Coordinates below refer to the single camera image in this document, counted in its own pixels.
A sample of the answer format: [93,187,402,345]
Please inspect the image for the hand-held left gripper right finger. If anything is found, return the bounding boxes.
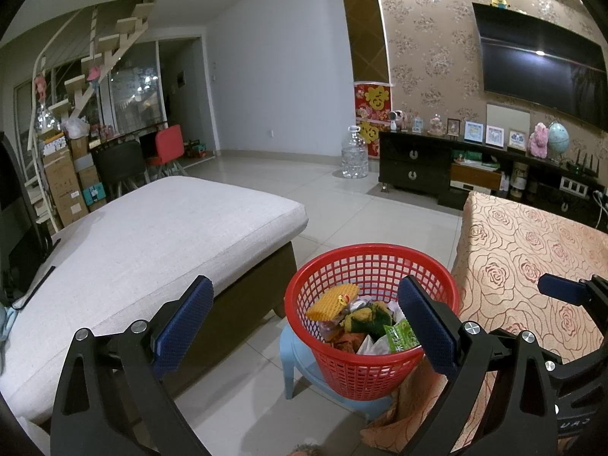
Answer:
[396,275,559,456]

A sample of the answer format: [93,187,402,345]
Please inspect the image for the red chair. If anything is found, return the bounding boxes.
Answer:
[147,124,186,176]

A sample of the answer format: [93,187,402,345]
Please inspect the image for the light blue plastic stool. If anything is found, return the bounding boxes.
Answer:
[279,328,395,421]

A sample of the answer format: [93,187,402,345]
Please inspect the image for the black router with antennas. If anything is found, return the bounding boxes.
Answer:
[567,149,600,174]

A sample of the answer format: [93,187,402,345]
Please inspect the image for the white blank board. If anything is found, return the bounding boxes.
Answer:
[486,102,530,143]

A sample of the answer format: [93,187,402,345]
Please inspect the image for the black slim stick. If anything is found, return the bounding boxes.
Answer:
[21,266,57,306]

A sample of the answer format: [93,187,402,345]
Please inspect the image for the white power cable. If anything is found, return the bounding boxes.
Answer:
[591,190,608,229]

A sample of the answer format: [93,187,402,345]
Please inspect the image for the green candy wrapper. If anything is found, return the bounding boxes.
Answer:
[382,320,421,353]

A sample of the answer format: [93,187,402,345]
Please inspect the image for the yellow waffle textured packet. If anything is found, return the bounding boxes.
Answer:
[306,284,360,321]

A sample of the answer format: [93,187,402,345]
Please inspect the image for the rose pattern tablecloth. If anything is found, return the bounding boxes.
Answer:
[361,191,608,456]

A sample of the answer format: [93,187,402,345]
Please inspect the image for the stack of cardboard boxes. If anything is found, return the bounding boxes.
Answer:
[40,128,108,229]

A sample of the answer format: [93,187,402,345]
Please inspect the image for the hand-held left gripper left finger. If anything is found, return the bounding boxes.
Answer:
[50,275,214,456]

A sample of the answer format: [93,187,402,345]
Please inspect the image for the orange wrapper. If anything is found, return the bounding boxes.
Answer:
[328,328,366,353]

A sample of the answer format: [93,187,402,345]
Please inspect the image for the black chair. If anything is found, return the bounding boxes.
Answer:
[90,140,146,198]

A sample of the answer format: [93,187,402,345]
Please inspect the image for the black television cabinet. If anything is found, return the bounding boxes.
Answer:
[378,130,608,233]

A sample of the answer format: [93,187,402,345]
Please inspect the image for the pink plush toy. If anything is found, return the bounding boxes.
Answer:
[529,122,551,157]

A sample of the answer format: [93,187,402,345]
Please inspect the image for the yellow green scouring sponge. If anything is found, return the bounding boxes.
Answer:
[343,301,391,336]

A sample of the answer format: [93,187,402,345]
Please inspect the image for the white cushioned sofa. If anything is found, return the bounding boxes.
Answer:
[0,176,309,426]

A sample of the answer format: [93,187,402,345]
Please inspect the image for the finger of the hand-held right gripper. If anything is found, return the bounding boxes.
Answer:
[541,342,608,393]
[538,273,608,328]

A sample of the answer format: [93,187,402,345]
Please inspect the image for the cream canister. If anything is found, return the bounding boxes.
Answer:
[510,161,529,198]

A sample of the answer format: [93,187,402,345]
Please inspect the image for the orange brown drawer box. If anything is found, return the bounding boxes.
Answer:
[450,161,503,191]

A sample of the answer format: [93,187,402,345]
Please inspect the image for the clear large water jug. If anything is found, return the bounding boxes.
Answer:
[341,126,369,179]

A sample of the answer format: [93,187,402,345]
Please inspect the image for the light blue globe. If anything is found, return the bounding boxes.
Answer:
[547,121,571,160]

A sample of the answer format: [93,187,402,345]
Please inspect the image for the red festive wall poster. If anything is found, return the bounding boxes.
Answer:
[354,83,393,157]

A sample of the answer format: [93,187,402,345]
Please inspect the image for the green flat boxes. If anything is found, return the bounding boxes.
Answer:
[452,149,500,172]

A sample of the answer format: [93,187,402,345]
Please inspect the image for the red plastic mesh basket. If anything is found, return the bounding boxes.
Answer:
[284,243,461,400]

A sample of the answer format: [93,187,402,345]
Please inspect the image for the light blue soft toy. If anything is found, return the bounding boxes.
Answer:
[0,306,19,343]

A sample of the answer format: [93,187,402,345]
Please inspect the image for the black tall furniture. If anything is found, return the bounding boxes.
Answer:
[0,130,53,295]

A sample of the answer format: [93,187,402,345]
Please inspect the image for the white wooden staircase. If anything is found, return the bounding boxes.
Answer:
[26,0,160,224]

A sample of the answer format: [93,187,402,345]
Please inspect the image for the black wall television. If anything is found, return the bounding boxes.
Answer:
[472,2,608,131]

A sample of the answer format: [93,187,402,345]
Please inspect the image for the glass sliding door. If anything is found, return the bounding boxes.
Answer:
[109,43,167,129]

